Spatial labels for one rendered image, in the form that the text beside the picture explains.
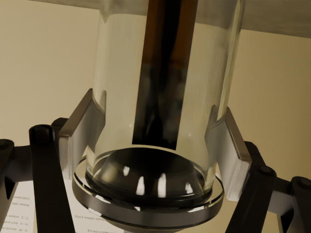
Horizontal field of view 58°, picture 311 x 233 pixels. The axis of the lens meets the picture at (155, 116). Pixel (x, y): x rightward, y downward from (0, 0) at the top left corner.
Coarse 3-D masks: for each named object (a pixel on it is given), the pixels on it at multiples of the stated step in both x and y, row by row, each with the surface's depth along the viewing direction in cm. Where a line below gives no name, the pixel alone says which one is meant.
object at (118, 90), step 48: (144, 0) 14; (192, 0) 14; (240, 0) 16; (96, 48) 18; (144, 48) 15; (192, 48) 15; (96, 96) 17; (144, 96) 15; (192, 96) 15; (96, 144) 17; (144, 144) 15; (192, 144) 16; (96, 192) 16; (144, 192) 16; (192, 192) 17
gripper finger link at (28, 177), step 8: (56, 120) 18; (64, 120) 18; (56, 128) 17; (56, 136) 16; (56, 144) 15; (16, 152) 14; (24, 152) 14; (16, 160) 14; (24, 160) 14; (8, 168) 14; (16, 168) 14; (24, 168) 14; (8, 176) 14; (16, 176) 14; (24, 176) 14
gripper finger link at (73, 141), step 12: (84, 96) 20; (84, 108) 18; (72, 120) 16; (84, 120) 17; (60, 132) 15; (72, 132) 15; (84, 132) 18; (60, 144) 15; (72, 144) 15; (84, 144) 18; (60, 156) 15; (72, 156) 16; (72, 168) 16
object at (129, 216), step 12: (72, 180) 19; (84, 192) 17; (96, 204) 16; (108, 204) 16; (216, 204) 17; (108, 216) 16; (120, 216) 15; (132, 216) 15; (144, 216) 15; (156, 216) 15; (168, 216) 15; (180, 216) 16; (192, 216) 16; (204, 216) 17
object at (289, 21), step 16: (32, 0) 72; (48, 0) 69; (64, 0) 67; (80, 0) 65; (96, 0) 63; (256, 0) 48; (272, 0) 47; (288, 0) 46; (304, 0) 45; (256, 16) 58; (272, 16) 57; (288, 16) 55; (304, 16) 54; (272, 32) 73; (288, 32) 71; (304, 32) 68
